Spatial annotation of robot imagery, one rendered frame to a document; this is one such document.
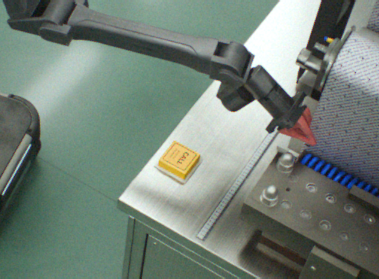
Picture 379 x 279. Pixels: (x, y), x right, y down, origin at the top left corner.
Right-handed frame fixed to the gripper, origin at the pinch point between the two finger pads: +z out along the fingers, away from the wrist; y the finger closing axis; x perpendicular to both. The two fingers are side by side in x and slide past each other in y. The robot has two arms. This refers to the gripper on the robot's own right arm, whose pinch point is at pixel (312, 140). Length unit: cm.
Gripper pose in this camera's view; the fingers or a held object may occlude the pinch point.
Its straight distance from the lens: 172.0
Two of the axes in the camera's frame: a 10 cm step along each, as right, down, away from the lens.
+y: -5.0, 6.4, -5.9
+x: 5.3, -3.1, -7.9
